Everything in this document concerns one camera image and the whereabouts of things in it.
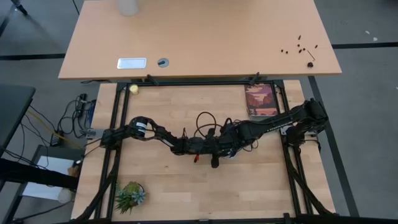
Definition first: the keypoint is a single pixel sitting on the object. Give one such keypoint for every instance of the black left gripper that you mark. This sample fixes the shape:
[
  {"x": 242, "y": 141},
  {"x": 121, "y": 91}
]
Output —
[{"x": 202, "y": 147}]

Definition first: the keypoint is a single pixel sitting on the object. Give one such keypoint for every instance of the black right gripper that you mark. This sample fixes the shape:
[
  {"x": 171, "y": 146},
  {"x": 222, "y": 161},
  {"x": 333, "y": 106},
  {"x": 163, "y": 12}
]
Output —
[{"x": 233, "y": 140}]

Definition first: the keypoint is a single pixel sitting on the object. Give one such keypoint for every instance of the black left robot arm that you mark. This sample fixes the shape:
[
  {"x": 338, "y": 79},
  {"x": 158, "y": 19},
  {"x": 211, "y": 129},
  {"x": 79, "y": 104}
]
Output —
[{"x": 161, "y": 133}]

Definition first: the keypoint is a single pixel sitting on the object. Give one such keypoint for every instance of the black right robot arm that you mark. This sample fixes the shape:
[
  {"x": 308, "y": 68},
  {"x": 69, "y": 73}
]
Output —
[{"x": 280, "y": 121}]

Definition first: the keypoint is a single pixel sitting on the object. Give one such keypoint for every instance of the green succulent plant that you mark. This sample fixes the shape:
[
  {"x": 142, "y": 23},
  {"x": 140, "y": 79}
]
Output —
[{"x": 130, "y": 197}]

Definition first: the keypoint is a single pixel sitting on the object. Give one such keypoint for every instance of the yellow candle jar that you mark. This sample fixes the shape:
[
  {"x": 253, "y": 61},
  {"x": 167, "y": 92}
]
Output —
[{"x": 134, "y": 89}]

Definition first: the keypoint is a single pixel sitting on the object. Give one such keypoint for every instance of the light wood desk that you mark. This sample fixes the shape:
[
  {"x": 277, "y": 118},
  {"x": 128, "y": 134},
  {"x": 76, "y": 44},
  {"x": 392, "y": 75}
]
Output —
[{"x": 202, "y": 37}]

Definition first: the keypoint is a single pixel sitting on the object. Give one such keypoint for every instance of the silver desk plate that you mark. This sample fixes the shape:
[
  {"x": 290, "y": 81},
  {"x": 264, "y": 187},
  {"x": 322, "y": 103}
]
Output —
[{"x": 131, "y": 63}]

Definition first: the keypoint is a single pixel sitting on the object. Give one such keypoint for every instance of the black allen key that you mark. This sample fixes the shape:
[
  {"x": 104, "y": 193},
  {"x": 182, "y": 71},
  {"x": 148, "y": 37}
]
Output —
[{"x": 311, "y": 55}]

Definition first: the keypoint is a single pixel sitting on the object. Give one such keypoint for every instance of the black power strip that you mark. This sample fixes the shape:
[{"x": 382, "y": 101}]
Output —
[{"x": 82, "y": 102}]

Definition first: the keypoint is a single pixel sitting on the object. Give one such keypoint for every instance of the clear plastic cup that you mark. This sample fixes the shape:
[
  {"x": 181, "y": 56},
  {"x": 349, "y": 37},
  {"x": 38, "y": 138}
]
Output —
[{"x": 65, "y": 195}]

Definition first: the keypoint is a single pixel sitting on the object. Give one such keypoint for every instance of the black power adapter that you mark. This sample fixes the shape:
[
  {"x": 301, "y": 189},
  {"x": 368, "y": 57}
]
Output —
[{"x": 56, "y": 140}]

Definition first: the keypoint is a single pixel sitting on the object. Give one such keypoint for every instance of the white box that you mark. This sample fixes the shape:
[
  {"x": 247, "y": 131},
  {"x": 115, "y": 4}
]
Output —
[{"x": 56, "y": 163}]

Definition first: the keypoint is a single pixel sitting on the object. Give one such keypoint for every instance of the white cylinder cup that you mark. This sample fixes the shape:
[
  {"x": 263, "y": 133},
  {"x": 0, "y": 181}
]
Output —
[{"x": 127, "y": 7}]

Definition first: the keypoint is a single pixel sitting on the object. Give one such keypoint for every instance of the black bar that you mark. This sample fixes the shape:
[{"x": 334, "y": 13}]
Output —
[{"x": 31, "y": 174}]

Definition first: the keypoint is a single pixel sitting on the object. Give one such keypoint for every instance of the dark grey side table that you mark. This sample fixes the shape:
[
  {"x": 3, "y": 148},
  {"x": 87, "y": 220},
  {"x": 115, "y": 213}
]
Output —
[{"x": 14, "y": 109}]

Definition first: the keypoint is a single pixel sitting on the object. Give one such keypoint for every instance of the black tripod leg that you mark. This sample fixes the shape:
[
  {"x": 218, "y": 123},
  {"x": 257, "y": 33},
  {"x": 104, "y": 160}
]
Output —
[{"x": 18, "y": 6}]

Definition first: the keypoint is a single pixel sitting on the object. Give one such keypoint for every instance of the black frame clamp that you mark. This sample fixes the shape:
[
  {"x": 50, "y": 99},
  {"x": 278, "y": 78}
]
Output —
[
  {"x": 254, "y": 78},
  {"x": 153, "y": 79}
]

